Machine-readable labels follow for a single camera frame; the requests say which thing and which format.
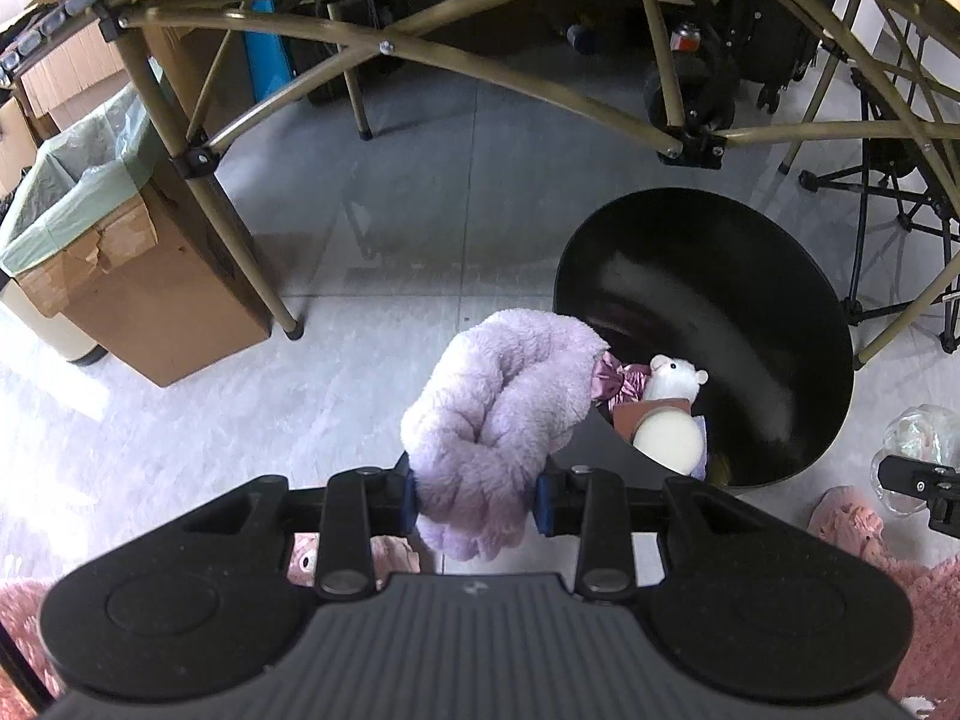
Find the black round bin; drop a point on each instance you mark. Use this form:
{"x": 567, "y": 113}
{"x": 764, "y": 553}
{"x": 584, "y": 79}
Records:
{"x": 712, "y": 277}

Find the lilac fluffy plush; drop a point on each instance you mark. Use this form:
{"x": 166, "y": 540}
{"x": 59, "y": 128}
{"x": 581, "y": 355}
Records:
{"x": 510, "y": 405}

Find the black folding camp chair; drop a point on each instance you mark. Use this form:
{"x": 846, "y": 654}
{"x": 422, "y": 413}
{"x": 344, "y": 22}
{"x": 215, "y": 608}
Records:
{"x": 900, "y": 154}

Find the person's left pink slipper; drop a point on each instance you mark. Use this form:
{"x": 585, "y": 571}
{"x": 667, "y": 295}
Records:
{"x": 394, "y": 559}

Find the clear plastic wrap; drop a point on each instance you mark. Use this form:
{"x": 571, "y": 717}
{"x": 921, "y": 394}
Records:
{"x": 915, "y": 431}

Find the black wagon wheel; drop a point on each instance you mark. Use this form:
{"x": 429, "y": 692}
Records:
{"x": 705, "y": 109}

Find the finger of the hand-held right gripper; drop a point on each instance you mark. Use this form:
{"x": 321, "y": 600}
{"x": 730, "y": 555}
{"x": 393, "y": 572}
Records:
{"x": 904, "y": 474}

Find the white bin with black bag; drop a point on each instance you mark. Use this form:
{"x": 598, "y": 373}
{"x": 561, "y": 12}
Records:
{"x": 45, "y": 330}

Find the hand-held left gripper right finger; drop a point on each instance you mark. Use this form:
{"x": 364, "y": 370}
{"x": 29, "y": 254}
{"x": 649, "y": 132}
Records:
{"x": 546, "y": 502}

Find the person's pink slipper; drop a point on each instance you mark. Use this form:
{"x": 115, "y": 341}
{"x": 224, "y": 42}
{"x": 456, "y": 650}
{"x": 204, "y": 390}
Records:
{"x": 394, "y": 559}
{"x": 847, "y": 525}

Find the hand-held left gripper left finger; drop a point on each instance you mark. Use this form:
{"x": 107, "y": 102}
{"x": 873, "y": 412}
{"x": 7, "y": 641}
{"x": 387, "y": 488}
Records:
{"x": 409, "y": 502}

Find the white hamster plush toy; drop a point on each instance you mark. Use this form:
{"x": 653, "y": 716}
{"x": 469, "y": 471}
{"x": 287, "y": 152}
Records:
{"x": 671, "y": 382}

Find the slatted folding table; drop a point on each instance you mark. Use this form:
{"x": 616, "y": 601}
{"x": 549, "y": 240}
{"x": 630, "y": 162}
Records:
{"x": 242, "y": 240}

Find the person's left pink fluffy leg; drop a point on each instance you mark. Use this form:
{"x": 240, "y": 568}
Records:
{"x": 26, "y": 630}

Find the purple satin cloth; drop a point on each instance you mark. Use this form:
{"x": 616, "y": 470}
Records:
{"x": 615, "y": 382}

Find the cardboard box with liner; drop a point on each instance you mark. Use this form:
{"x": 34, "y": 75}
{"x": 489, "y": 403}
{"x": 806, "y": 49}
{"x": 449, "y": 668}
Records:
{"x": 172, "y": 300}

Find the person's right pink slipper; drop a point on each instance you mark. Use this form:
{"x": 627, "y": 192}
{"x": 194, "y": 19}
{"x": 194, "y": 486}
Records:
{"x": 847, "y": 525}

